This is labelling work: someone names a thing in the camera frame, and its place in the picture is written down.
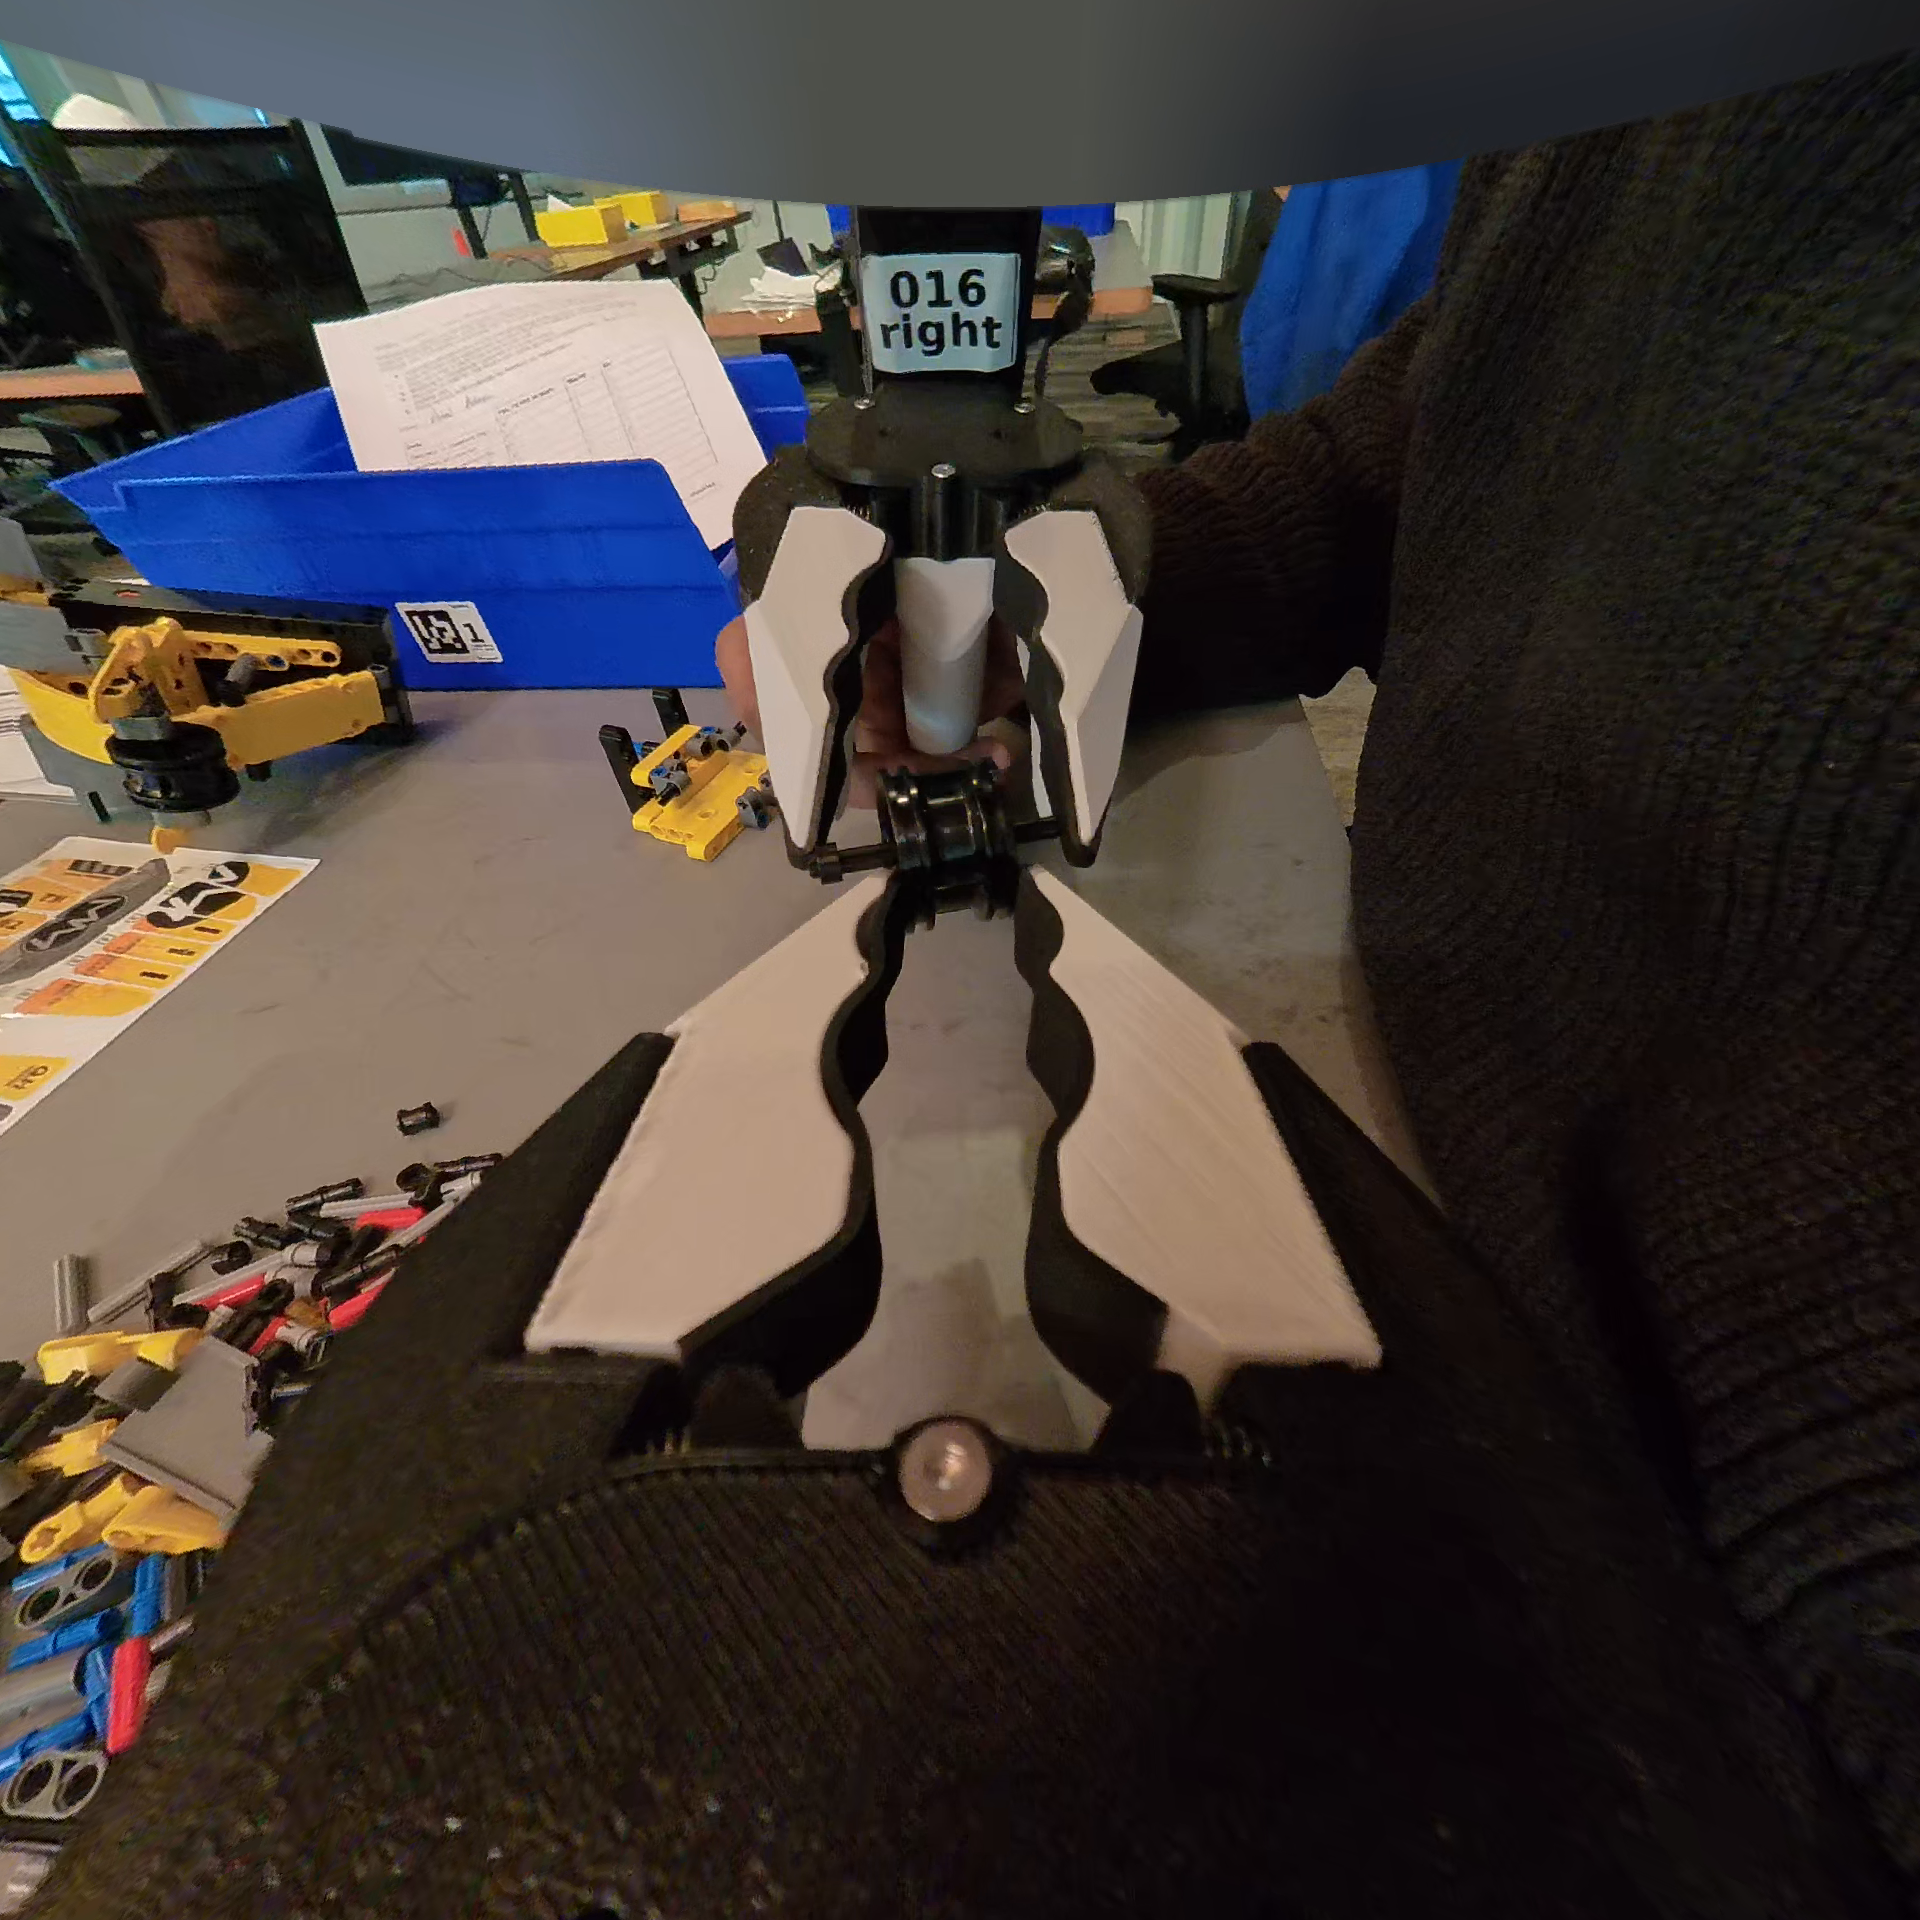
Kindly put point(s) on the white printed paper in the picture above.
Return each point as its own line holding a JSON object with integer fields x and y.
{"x": 17, "y": 750}

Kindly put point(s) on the person's right forearm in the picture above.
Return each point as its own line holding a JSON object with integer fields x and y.
{"x": 1261, "y": 571}

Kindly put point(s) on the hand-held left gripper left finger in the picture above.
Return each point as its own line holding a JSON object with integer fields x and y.
{"x": 706, "y": 1171}

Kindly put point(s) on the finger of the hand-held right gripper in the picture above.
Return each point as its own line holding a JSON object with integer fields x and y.
{"x": 1092, "y": 662}
{"x": 796, "y": 673}

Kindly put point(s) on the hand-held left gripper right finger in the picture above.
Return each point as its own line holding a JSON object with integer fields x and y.
{"x": 1201, "y": 1187}

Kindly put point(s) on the yellow box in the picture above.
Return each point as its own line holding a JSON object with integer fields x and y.
{"x": 594, "y": 225}

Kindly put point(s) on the yellow grey sticker sheet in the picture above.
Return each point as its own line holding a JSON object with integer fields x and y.
{"x": 152, "y": 932}

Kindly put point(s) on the blue cloth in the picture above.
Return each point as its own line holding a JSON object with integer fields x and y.
{"x": 1338, "y": 287}

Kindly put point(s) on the black toy wheel rim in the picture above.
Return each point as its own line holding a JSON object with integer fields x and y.
{"x": 947, "y": 847}

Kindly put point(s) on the person's black sweater torso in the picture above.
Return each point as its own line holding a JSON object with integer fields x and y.
{"x": 1649, "y": 750}

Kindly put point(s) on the printed paper form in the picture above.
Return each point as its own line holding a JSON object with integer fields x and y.
{"x": 523, "y": 378}

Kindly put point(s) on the small yellow toy assembly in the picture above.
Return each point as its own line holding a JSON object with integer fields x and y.
{"x": 696, "y": 812}

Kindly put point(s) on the black monitor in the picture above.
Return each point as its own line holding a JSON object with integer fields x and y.
{"x": 212, "y": 268}

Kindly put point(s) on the person's right hand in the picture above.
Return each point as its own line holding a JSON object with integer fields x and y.
{"x": 732, "y": 673}

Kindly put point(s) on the black office chair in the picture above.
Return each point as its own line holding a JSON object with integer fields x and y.
{"x": 1193, "y": 338}

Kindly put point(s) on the yellow toy vehicle assembly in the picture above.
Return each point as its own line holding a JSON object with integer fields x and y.
{"x": 301, "y": 721}

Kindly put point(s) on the blue plastic bin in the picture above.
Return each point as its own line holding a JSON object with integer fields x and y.
{"x": 452, "y": 525}

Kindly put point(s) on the pile of toy building parts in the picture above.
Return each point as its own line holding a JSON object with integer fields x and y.
{"x": 152, "y": 1501}

